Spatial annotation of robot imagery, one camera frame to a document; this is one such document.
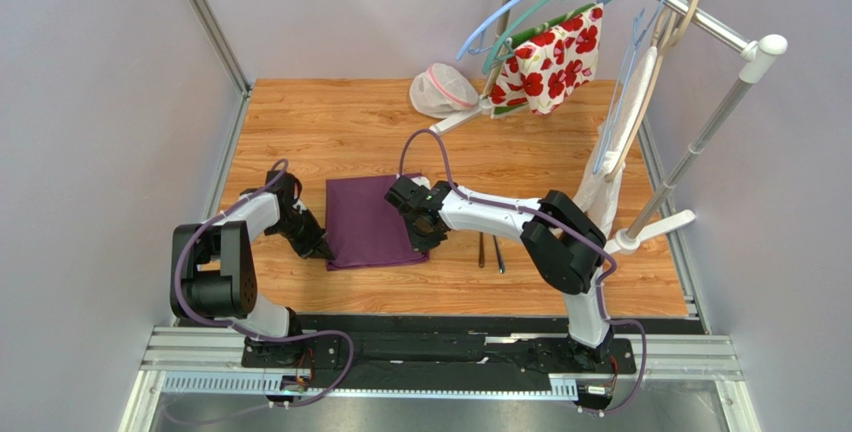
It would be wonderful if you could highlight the red poppy floral cloth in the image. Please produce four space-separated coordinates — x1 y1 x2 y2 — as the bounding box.
489 4 604 119

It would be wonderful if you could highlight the light blue plastic hanger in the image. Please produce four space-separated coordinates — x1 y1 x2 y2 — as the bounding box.
455 0 624 60

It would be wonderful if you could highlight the purple cloth napkin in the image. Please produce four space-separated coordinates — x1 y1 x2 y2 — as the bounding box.
326 175 429 271

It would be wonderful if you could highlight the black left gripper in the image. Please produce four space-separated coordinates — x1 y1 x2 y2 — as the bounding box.
269 208 335 260

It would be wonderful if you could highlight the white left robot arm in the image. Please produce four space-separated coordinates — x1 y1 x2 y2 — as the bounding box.
170 168 335 342

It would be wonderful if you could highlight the white towel on hanger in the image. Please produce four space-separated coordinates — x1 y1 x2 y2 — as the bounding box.
574 46 659 237

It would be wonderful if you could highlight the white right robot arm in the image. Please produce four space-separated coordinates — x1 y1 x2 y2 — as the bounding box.
384 176 613 352

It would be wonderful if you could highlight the blue thin wire hanger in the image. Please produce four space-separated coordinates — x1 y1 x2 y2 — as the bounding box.
592 0 666 173

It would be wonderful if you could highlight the metal clothes rack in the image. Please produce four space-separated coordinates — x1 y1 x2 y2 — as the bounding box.
429 0 789 256

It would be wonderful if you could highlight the white mesh laundry bag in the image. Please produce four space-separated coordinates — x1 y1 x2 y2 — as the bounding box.
409 63 479 119

